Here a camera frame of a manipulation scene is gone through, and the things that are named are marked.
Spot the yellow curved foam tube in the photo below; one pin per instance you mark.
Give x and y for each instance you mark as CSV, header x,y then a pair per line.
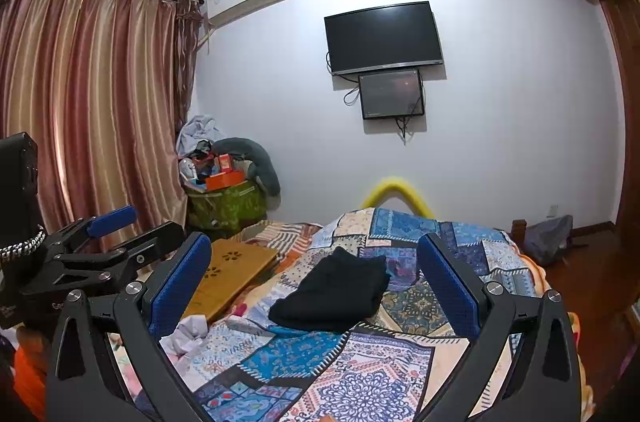
x,y
395,183

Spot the striped pink curtain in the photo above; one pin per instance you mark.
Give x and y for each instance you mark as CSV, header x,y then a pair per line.
x,y
90,102

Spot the pile of pale clothes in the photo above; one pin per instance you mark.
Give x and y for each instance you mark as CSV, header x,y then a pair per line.
x,y
197,130

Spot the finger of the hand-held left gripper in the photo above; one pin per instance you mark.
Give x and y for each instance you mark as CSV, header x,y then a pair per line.
x,y
140,249
112,219

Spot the wall socket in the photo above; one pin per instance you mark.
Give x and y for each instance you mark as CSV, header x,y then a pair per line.
x,y
552,209

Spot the orange cloth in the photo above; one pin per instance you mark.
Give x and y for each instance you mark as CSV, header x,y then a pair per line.
x,y
30,367

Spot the black pants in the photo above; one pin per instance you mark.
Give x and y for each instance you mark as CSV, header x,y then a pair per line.
x,y
330,292

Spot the black wall television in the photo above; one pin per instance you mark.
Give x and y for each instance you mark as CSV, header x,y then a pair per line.
x,y
382,32

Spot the small wall monitor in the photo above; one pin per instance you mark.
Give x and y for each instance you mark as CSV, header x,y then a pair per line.
x,y
390,95

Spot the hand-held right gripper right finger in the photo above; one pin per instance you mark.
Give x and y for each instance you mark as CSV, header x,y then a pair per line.
x,y
450,287

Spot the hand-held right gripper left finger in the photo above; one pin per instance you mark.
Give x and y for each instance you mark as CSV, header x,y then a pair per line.
x,y
180,287

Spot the wooden bed post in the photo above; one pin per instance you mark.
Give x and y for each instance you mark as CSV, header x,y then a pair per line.
x,y
519,232

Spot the grey backpack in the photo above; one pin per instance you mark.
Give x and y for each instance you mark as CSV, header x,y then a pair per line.
x,y
547,237

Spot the wooden lap tray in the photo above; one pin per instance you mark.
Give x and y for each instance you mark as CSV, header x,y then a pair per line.
x,y
235,267

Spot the grey pillow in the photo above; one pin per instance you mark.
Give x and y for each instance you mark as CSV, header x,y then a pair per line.
x,y
265,167

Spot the striped bedsheet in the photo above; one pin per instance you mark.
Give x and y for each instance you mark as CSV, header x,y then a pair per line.
x,y
295,242

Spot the white crumpled cloth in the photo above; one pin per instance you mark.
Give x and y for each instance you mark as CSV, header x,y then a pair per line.
x,y
187,332

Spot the orange plush blanket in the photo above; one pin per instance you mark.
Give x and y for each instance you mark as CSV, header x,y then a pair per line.
x,y
537,274

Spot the orange box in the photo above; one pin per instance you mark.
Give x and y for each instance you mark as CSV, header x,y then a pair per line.
x,y
225,180

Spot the green storage bag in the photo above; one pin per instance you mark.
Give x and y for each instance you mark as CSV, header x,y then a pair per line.
x,y
225,207

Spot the red carton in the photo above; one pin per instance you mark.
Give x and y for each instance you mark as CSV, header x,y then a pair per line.
x,y
224,162

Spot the patchwork patterned blanket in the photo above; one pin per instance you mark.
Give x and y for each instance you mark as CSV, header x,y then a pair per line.
x,y
360,367

